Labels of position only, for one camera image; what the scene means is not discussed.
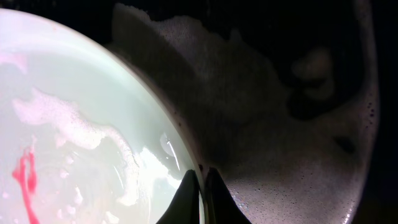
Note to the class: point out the round black wash tray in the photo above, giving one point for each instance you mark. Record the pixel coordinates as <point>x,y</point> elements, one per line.
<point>285,97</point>

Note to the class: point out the mint green plate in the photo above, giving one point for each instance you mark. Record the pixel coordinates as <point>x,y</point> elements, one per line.
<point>85,138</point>

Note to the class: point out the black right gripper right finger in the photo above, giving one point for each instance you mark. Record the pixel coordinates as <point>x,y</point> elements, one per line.
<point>222,209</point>

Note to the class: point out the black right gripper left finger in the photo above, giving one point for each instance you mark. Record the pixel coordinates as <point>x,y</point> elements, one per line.
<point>184,207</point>

